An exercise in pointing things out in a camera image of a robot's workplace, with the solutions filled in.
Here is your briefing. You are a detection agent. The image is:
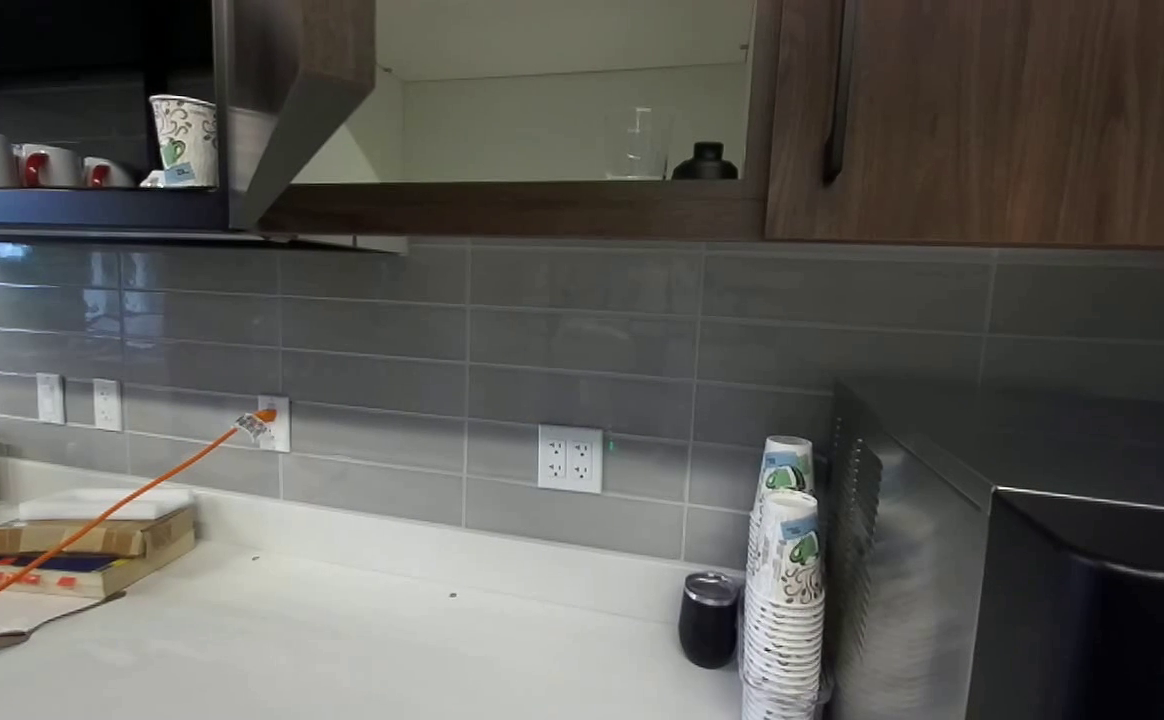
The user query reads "wooden cabinet door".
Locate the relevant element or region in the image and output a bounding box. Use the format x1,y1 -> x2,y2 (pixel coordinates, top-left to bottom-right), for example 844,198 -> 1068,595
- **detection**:
765,0 -> 1164,247
211,0 -> 375,231

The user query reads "black bottle in cabinet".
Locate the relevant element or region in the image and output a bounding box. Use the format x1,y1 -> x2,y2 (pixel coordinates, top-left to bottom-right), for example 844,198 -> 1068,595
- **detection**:
671,140 -> 739,181

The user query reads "clear glass in cabinet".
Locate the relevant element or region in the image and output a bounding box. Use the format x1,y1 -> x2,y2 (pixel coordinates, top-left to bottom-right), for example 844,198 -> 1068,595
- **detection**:
625,105 -> 663,181

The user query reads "dark open shelf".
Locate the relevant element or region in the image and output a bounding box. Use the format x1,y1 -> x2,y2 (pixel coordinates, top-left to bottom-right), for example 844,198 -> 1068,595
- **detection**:
0,190 -> 410,258

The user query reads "white double power outlet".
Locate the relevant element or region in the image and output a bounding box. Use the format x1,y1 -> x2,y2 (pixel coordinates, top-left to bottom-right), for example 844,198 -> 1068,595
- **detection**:
538,424 -> 606,494

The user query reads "patterned paper cup stack rear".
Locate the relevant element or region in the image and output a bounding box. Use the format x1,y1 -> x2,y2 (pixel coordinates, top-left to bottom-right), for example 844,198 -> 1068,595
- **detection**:
749,432 -> 822,564

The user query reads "patterned paper cup stack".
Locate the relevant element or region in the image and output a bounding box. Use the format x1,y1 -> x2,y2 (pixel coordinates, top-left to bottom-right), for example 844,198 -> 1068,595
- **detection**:
739,494 -> 829,720
749,432 -> 822,564

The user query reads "black tumbler with lid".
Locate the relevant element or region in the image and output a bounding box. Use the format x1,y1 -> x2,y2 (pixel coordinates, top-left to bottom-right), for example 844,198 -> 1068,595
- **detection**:
679,572 -> 739,667

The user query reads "white outlet with orange plug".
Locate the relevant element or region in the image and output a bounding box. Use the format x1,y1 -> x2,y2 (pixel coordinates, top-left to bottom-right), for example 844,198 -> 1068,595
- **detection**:
258,397 -> 292,451

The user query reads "patterned paper cup stack front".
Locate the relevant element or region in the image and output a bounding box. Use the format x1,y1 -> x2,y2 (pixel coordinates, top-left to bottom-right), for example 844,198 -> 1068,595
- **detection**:
739,494 -> 829,720

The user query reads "stainless steel microwave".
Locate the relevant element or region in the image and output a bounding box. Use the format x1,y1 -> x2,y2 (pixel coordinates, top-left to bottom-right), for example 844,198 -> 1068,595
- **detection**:
824,383 -> 1164,720

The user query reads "floral paper cup on shelf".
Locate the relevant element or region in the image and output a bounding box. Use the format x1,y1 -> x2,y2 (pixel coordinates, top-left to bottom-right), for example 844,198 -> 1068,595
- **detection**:
148,93 -> 219,190

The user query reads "upper flat cardboard box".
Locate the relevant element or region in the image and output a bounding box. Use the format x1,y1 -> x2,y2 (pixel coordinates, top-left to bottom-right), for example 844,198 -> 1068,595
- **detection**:
0,490 -> 195,559

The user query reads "flat cardboard box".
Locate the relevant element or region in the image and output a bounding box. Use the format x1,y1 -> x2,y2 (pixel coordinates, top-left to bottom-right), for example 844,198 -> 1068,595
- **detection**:
0,535 -> 195,599
0,490 -> 195,559

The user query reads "lower flat cardboard box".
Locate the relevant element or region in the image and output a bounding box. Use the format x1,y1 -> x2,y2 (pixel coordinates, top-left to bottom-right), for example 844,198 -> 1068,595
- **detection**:
0,535 -> 195,599

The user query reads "orange extension cable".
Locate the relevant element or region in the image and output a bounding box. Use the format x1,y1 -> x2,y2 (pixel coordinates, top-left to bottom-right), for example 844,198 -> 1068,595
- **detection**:
0,403 -> 279,634

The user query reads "white light switch right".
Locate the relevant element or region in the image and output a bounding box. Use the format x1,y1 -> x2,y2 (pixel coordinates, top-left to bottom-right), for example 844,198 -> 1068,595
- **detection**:
91,382 -> 123,432

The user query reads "white light switch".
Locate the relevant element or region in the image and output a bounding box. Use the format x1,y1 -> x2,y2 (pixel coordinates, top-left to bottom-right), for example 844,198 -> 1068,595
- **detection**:
91,382 -> 123,432
36,373 -> 66,424

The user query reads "white mug red handle right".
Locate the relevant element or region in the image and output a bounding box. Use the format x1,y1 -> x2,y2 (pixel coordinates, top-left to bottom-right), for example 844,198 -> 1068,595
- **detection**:
85,158 -> 134,190

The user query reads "white light switch left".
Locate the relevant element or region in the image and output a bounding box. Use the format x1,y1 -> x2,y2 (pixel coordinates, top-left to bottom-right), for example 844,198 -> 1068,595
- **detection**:
36,373 -> 66,424

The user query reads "white mug red handle middle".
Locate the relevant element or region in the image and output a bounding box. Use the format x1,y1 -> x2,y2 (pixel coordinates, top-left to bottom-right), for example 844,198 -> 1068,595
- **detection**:
13,146 -> 79,190

